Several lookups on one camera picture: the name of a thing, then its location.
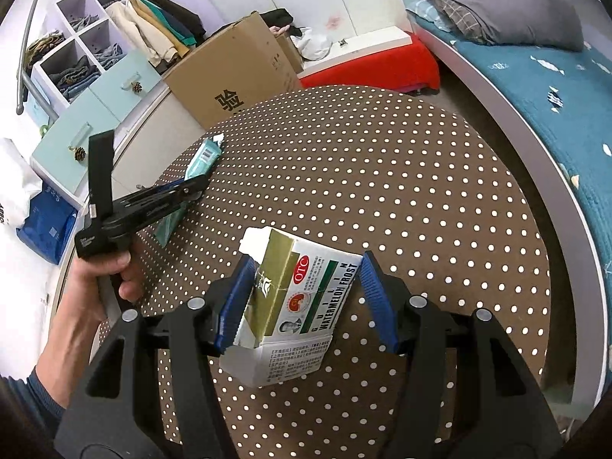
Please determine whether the light blue checked sheet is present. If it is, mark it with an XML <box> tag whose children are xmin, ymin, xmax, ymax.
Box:
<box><xmin>406</xmin><ymin>0</ymin><xmax>452</xmax><ymax>32</ymax></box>

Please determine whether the brown polka dot tablecloth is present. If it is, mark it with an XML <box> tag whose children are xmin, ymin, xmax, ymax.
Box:
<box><xmin>98</xmin><ymin>83</ymin><xmax>550</xmax><ymax>459</ymax></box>

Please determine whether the teal packet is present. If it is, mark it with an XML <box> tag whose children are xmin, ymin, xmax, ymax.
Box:
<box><xmin>154</xmin><ymin>135</ymin><xmax>225</xmax><ymax>248</ymax></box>

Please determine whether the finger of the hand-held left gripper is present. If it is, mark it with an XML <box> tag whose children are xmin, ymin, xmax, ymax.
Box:
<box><xmin>122</xmin><ymin>191</ymin><xmax>202</xmax><ymax>237</ymax></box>
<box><xmin>115</xmin><ymin>174</ymin><xmax>210</xmax><ymax>211</ymax></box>

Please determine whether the white crumpled cloth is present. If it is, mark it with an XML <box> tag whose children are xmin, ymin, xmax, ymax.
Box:
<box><xmin>291</xmin><ymin>26</ymin><xmax>334</xmax><ymax>61</ymax></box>

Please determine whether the white green medicine box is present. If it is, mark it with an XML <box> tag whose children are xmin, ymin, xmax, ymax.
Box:
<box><xmin>219</xmin><ymin>226</ymin><xmax>364</xmax><ymax>388</ymax></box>

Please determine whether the white cubby shelf unit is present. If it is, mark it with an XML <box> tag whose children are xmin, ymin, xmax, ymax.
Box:
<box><xmin>24</xmin><ymin>0</ymin><xmax>144</xmax><ymax>120</ymax></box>

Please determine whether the person's left hand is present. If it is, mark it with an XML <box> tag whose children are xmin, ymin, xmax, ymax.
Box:
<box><xmin>42</xmin><ymin>236</ymin><xmax>145</xmax><ymax>357</ymax></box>

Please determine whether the person's left forearm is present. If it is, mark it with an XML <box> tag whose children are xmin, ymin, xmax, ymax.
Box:
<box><xmin>0</xmin><ymin>339</ymin><xmax>101</xmax><ymax>436</ymax></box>

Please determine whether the curved grey metal rail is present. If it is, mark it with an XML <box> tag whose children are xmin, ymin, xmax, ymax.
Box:
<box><xmin>14</xmin><ymin>0</ymin><xmax>55</xmax><ymax>118</ymax></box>

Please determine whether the light blue drawer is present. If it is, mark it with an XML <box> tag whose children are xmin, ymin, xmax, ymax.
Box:
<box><xmin>31</xmin><ymin>90</ymin><xmax>129</xmax><ymax>198</ymax></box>
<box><xmin>91</xmin><ymin>50</ymin><xmax>164</xmax><ymax>108</ymax></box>

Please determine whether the grey pillow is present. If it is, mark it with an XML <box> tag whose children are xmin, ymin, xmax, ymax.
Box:
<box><xmin>416</xmin><ymin>0</ymin><xmax>585</xmax><ymax>51</ymax></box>

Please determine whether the white bag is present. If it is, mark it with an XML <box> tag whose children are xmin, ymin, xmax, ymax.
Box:
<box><xmin>0</xmin><ymin>138</ymin><xmax>43</xmax><ymax>229</ymax></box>

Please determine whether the black cloth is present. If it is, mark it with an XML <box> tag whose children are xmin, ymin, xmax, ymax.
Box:
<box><xmin>260</xmin><ymin>8</ymin><xmax>303</xmax><ymax>38</ymax></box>

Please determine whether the brown cardboard box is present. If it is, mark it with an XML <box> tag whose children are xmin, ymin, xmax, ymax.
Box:
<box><xmin>161</xmin><ymin>11</ymin><xmax>304</xmax><ymax>131</ymax></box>

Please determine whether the blue bag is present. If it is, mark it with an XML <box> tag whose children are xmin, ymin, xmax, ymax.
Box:
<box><xmin>16</xmin><ymin>181</ymin><xmax>78</xmax><ymax>266</ymax></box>

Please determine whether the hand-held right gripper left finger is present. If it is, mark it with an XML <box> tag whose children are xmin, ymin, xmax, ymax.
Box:
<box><xmin>55</xmin><ymin>253</ymin><xmax>261</xmax><ymax>459</ymax></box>

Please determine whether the white low bench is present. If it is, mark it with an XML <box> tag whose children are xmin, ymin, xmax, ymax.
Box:
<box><xmin>299</xmin><ymin>26</ymin><xmax>417</xmax><ymax>77</ymax></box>

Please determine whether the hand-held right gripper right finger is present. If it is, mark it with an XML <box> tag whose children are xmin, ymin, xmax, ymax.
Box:
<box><xmin>358</xmin><ymin>250</ymin><xmax>565</xmax><ymax>459</ymax></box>

